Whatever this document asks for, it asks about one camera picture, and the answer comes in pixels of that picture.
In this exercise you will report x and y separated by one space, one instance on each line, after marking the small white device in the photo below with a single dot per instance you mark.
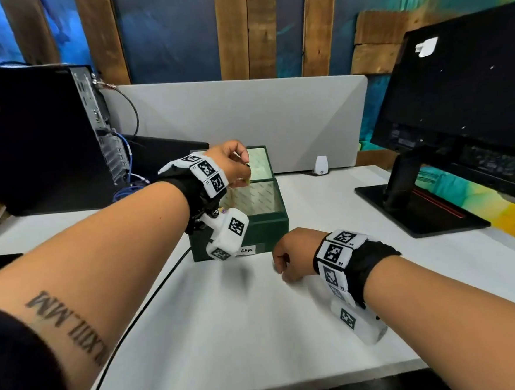
321 166

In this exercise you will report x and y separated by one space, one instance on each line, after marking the black computer monitor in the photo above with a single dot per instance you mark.
466 99

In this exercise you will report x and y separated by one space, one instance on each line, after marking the person's right forearm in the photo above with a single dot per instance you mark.
460 319

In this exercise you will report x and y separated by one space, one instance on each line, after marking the white left wrist marker band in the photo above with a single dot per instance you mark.
207 169

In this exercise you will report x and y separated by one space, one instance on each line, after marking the black sleeve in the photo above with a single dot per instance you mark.
23 371

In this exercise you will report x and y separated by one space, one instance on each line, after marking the person's right hand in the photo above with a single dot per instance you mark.
299 253

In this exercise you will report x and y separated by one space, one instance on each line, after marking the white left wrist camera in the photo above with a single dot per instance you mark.
229 232

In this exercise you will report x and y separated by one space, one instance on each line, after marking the white wrist marker band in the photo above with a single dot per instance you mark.
334 253
207 169

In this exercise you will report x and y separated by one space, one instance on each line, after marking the black flat object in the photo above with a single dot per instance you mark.
0 265

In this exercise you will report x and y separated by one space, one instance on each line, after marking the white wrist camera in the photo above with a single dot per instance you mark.
229 232
358 322

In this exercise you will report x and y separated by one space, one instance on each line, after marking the person's right fingers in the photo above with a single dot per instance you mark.
280 265

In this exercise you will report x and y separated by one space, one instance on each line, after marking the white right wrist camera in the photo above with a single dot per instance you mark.
358 322

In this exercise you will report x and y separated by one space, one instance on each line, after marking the white right wrist marker band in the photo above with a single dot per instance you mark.
334 253

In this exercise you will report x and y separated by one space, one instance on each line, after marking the person's left fingers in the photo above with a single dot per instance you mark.
240 154

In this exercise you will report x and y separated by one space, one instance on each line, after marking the black flat pad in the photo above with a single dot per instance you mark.
162 153

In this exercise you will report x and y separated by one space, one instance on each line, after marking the person's left hand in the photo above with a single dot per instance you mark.
231 161

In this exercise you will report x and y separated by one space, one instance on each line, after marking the grey desk divider panel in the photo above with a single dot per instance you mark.
257 122

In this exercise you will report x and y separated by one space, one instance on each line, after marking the black computer tower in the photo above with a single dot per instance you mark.
38 137

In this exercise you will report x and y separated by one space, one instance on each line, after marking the person's left forearm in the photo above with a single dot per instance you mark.
103 256

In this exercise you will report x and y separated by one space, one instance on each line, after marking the white sticker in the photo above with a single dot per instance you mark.
426 47

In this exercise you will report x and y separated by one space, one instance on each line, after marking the green compartment box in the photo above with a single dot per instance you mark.
264 223

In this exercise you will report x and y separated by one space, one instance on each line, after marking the black monitor stand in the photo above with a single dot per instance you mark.
417 208

